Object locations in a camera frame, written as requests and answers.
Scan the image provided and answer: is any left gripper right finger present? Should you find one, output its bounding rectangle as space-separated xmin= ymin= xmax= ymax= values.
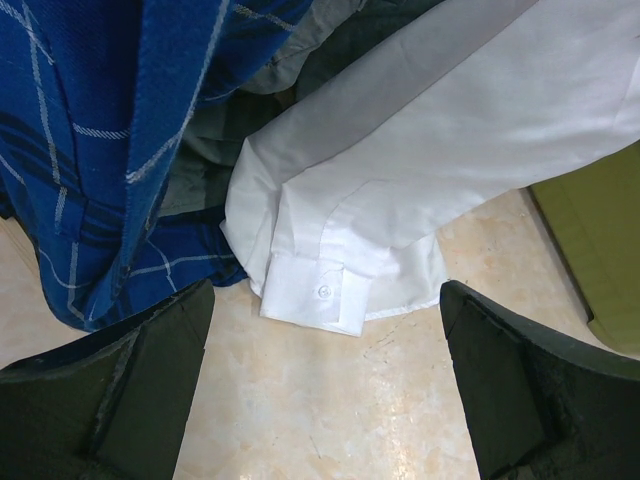
xmin=440 ymin=281 xmax=639 ymax=479

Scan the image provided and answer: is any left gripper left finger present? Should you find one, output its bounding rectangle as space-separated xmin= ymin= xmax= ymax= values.
xmin=1 ymin=281 xmax=215 ymax=479

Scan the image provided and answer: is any grey shirt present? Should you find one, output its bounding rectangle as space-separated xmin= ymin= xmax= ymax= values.
xmin=159 ymin=0 xmax=436 ymax=216

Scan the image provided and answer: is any white shirt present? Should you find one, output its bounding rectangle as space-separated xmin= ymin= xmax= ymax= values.
xmin=223 ymin=0 xmax=639 ymax=336

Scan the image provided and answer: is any blue plaid shirt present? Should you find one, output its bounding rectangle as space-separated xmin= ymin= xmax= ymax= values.
xmin=1 ymin=1 xmax=309 ymax=332

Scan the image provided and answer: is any green plastic basket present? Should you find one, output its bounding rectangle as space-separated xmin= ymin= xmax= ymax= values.
xmin=529 ymin=143 xmax=639 ymax=355

